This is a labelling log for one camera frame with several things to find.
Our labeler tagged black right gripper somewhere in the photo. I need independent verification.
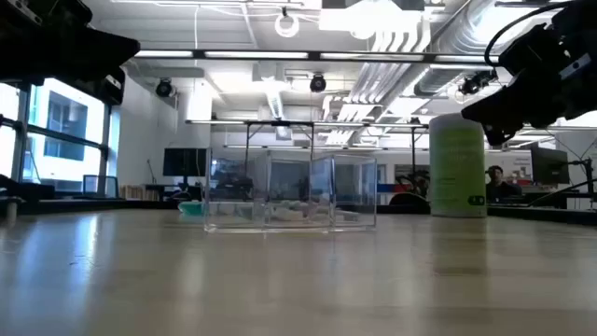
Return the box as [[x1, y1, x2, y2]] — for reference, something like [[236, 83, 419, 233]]
[[461, 0, 597, 147]]

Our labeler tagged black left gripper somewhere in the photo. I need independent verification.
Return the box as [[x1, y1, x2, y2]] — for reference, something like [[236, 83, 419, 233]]
[[0, 0, 141, 106]]

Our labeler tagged blue mouthwash bottle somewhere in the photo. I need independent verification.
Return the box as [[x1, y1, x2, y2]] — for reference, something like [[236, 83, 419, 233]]
[[177, 200, 206, 218]]

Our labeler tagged green wipes canister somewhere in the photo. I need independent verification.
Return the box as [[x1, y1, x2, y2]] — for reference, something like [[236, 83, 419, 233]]
[[428, 113, 489, 218]]

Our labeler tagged black desk monitor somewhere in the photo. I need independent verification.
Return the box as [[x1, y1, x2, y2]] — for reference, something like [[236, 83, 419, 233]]
[[530, 145, 571, 186]]

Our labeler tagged person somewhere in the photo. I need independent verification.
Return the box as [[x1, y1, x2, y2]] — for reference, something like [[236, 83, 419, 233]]
[[484, 164, 523, 204]]

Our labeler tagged black beam with light strips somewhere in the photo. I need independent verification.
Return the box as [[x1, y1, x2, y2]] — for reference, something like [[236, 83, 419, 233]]
[[133, 49, 597, 65]]

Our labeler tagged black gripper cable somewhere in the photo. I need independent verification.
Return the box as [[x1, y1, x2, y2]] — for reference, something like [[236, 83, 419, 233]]
[[483, 0, 575, 66]]

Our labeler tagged silver ventilation duct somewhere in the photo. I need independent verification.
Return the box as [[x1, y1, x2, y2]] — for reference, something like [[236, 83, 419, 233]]
[[412, 0, 528, 98]]

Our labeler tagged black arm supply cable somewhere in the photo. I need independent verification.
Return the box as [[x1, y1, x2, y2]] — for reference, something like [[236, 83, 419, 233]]
[[526, 178, 597, 207]]

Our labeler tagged black wall monitor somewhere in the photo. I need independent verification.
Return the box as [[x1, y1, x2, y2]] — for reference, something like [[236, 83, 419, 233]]
[[162, 147, 209, 177]]

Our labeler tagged white ring light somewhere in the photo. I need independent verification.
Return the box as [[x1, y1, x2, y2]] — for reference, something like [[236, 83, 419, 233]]
[[273, 7, 300, 39]]

